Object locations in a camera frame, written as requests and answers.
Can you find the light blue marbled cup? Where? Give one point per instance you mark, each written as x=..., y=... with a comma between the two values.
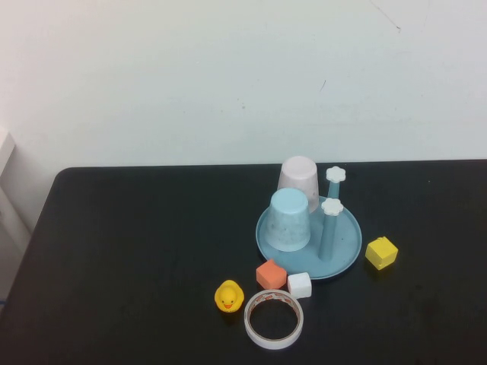
x=287, y=224

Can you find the pink marbled cup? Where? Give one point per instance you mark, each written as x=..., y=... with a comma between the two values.
x=300, y=178

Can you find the orange foam cube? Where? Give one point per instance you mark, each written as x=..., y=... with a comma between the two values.
x=270, y=274

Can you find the yellow foam cube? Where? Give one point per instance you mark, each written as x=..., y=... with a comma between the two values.
x=381, y=254

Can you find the white tape roll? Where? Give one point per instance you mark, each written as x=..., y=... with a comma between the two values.
x=251, y=327

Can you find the white foam cube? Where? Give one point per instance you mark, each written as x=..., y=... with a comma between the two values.
x=300, y=285

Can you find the blue cup stand with pegs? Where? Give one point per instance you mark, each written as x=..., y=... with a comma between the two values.
x=342, y=254

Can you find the yellow rubber duck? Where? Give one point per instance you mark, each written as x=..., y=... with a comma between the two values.
x=228, y=297

